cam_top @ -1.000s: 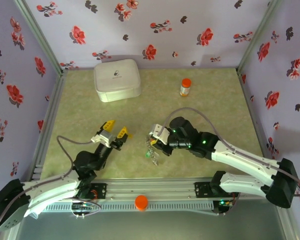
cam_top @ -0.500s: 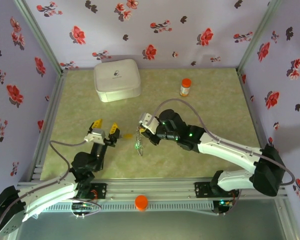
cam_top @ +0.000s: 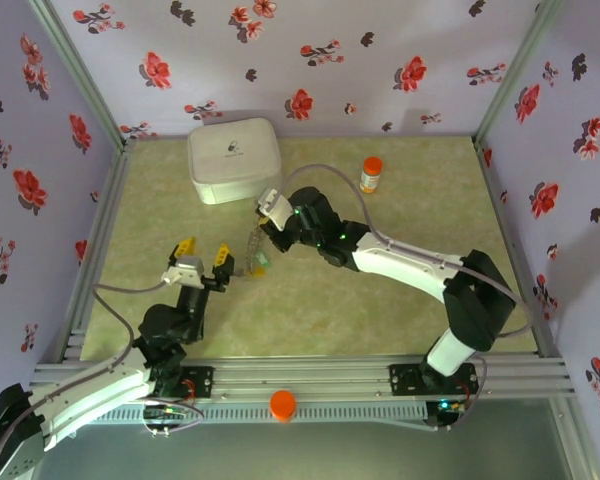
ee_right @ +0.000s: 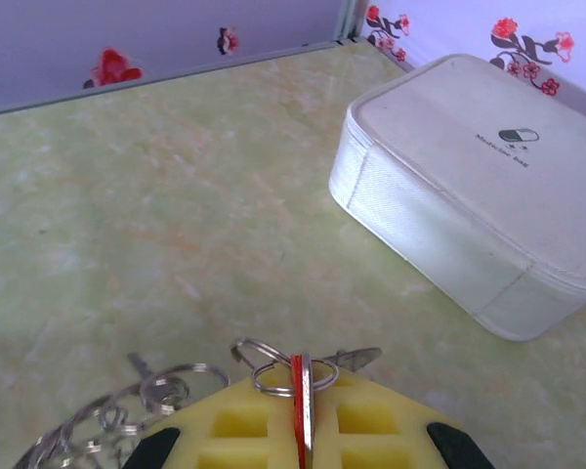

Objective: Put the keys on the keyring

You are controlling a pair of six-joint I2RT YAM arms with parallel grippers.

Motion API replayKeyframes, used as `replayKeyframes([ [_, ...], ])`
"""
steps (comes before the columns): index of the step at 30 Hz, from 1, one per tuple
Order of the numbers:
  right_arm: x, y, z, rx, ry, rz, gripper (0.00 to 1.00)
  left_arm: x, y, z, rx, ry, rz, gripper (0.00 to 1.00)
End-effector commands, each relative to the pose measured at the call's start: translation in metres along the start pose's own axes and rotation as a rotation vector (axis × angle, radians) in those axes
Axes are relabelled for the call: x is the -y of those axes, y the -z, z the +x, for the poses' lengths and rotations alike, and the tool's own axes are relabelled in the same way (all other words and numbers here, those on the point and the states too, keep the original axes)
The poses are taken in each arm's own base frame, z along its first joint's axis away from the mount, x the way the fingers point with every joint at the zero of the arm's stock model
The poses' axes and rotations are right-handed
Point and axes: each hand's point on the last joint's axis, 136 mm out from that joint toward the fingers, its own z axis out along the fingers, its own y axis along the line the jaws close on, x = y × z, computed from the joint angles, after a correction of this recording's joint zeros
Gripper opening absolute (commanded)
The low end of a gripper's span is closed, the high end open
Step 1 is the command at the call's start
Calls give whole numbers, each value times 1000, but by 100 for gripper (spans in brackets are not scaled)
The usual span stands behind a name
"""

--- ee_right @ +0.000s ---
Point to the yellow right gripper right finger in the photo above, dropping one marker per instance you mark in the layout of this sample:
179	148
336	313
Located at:
371	439

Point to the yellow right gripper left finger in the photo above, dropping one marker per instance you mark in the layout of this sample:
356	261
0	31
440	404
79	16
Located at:
244	439

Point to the red key tag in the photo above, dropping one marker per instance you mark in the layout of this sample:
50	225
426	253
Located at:
299	420

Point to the white medicine bag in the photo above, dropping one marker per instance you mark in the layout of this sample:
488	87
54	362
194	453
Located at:
469	185

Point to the grey aluminium frame post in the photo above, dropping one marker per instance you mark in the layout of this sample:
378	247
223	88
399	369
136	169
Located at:
347	19

